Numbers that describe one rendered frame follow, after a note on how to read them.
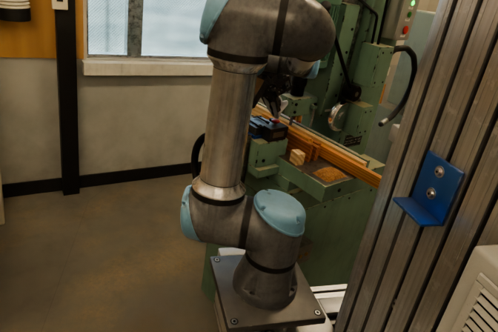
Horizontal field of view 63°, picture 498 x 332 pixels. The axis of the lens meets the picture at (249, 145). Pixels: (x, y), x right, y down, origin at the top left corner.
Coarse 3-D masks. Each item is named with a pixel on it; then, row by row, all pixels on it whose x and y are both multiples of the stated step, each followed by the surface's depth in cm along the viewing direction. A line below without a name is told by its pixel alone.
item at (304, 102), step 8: (280, 96) 154; (288, 96) 152; (296, 96) 154; (304, 96) 155; (312, 96) 157; (288, 104) 151; (296, 104) 151; (304, 104) 154; (288, 112) 152; (296, 112) 153; (304, 112) 156
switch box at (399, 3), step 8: (392, 0) 148; (400, 0) 145; (408, 0) 145; (416, 0) 148; (392, 8) 148; (400, 8) 146; (416, 8) 150; (392, 16) 148; (400, 16) 146; (384, 24) 151; (392, 24) 149; (400, 24) 148; (408, 24) 151; (384, 32) 152; (392, 32) 149; (400, 32) 150; (408, 32) 153
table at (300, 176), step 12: (288, 156) 144; (252, 168) 140; (264, 168) 139; (276, 168) 143; (288, 168) 140; (300, 168) 137; (312, 168) 138; (336, 168) 141; (300, 180) 136; (312, 180) 132; (336, 180) 133; (348, 180) 135; (360, 180) 140; (312, 192) 132; (324, 192) 128; (336, 192) 133; (348, 192) 138
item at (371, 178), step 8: (320, 152) 148; (328, 152) 145; (336, 152) 144; (328, 160) 145; (336, 160) 142; (344, 160) 140; (352, 160) 139; (344, 168) 140; (352, 168) 138; (360, 168) 135; (360, 176) 136; (368, 176) 133; (376, 176) 131; (368, 184) 133; (376, 184) 131
